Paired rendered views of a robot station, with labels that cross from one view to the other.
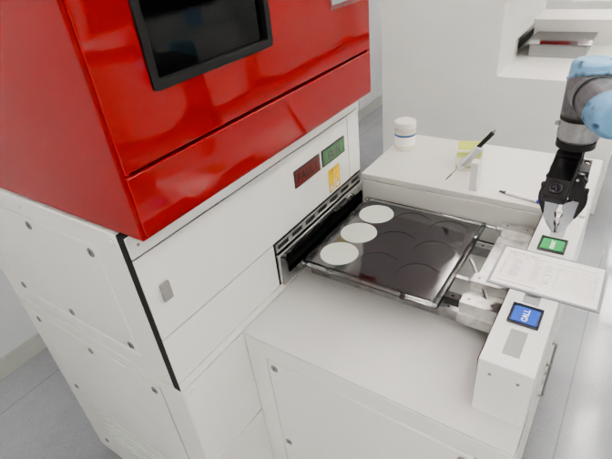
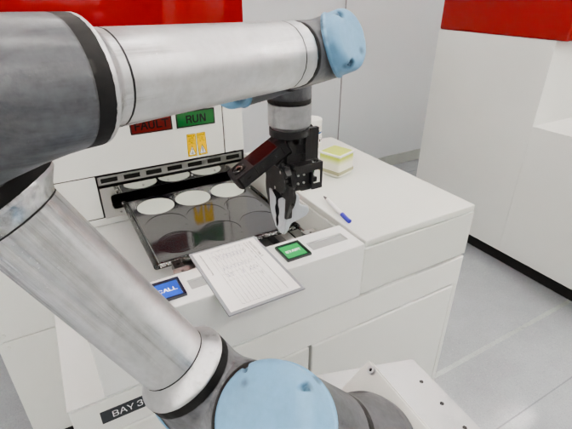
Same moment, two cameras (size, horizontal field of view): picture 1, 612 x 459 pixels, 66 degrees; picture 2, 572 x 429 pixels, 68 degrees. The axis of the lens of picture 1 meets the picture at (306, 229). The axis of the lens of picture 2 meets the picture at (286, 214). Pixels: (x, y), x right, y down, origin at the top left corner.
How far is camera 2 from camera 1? 0.86 m
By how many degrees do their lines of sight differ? 20
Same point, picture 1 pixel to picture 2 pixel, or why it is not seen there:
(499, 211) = (313, 216)
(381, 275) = (156, 231)
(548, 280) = (237, 273)
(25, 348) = not seen: hidden behind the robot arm
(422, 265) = (196, 235)
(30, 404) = not seen: hidden behind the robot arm
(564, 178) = (252, 161)
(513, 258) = (241, 247)
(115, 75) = not seen: outside the picture
